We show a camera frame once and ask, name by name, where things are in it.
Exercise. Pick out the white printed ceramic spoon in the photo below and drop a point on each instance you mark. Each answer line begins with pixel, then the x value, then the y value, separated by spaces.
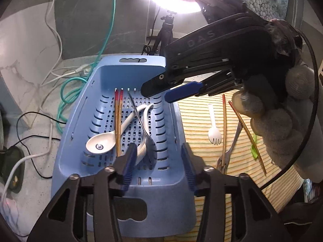
pixel 101 143

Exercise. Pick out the red chopstick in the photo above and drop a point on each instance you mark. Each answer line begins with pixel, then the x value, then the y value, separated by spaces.
pixel 121 116

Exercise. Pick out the metal spoon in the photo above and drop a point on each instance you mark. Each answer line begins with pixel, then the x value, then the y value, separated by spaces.
pixel 151 148

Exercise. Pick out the green plastic utensil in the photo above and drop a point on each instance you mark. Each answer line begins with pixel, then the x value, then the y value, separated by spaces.
pixel 254 151

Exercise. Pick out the blue plastic basket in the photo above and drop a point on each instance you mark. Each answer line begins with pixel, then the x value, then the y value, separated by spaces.
pixel 164 206

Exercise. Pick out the person's right forearm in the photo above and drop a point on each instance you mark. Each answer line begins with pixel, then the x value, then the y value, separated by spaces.
pixel 314 161

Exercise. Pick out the person's right hand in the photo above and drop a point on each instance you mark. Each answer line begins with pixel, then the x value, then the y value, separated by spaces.
pixel 277 136

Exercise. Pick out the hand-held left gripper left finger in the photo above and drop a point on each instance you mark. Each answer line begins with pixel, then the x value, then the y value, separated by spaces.
pixel 129 166

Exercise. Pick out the person's dark clothing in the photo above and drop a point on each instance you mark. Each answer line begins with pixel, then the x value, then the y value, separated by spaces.
pixel 302 226

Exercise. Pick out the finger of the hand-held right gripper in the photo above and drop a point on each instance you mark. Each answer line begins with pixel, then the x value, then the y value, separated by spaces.
pixel 184 92
pixel 161 84

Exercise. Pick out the metal fork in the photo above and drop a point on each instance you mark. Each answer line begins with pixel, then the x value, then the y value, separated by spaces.
pixel 227 156

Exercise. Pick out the yellow striped cloth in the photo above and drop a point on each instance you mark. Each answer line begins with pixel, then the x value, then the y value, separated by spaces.
pixel 201 136

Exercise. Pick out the brown chopstick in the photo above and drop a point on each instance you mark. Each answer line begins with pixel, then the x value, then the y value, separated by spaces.
pixel 223 131
pixel 247 133

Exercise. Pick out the white plastic fork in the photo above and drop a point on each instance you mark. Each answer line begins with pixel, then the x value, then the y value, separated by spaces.
pixel 214 136

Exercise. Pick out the black tripod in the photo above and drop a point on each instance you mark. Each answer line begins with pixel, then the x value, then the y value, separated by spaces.
pixel 167 25

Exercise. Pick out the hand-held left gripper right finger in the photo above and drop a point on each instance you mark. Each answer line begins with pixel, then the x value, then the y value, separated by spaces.
pixel 189 167

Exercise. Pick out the plain white ceramic spoon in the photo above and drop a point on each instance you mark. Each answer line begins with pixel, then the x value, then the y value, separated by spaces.
pixel 140 151

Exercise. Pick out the grape print window blind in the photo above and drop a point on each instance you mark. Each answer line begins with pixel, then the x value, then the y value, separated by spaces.
pixel 257 2

